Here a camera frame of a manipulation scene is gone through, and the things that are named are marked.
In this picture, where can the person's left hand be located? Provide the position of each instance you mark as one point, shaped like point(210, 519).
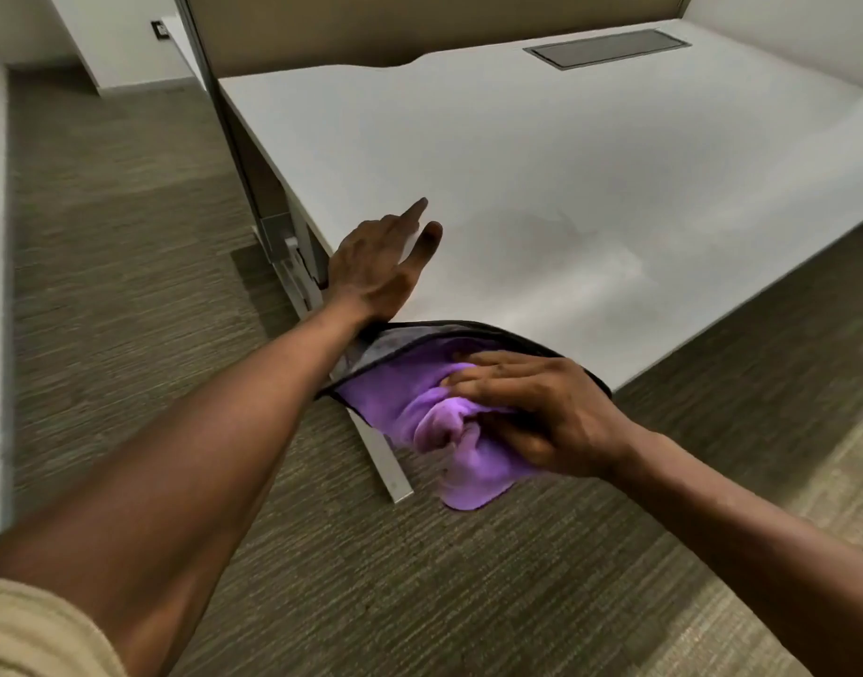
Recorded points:
point(364, 264)

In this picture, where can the person's right thumb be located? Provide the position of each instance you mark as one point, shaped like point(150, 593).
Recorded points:
point(512, 437)

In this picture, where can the purple cloth with grey back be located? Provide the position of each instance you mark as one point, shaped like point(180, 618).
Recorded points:
point(410, 401)

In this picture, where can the grey metal desk leg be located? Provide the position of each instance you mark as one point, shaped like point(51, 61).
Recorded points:
point(388, 468)

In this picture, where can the person's right hand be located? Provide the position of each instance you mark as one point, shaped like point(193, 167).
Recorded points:
point(562, 415)

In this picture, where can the person's left thumb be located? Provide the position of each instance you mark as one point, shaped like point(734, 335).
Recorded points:
point(426, 244)

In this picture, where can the person's right forearm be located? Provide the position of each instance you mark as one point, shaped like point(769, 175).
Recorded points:
point(749, 549)

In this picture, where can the person's left forearm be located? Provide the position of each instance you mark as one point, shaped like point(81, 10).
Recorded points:
point(192, 479)

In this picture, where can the beige partition panel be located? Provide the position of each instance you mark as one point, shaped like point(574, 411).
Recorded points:
point(403, 28)

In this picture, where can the beige sleeve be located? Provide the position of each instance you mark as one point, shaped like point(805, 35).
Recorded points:
point(36, 634)

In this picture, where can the black wall socket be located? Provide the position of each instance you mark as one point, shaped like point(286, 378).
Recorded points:
point(160, 30)

